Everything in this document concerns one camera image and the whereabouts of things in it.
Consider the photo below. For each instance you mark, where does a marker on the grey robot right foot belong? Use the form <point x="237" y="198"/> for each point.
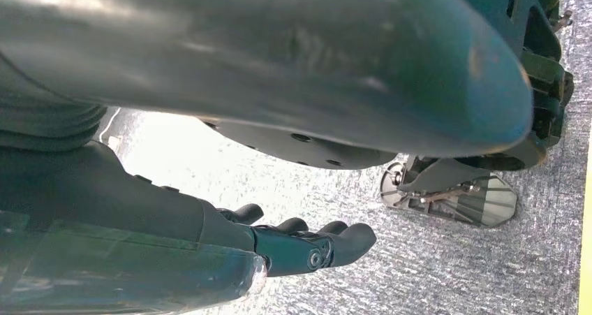
<point x="490" y="206"/>

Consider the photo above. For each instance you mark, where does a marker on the yellow floor tape square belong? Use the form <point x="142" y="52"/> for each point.
<point x="586" y="239"/>

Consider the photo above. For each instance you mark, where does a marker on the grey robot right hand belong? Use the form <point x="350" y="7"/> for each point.
<point x="277" y="49"/>

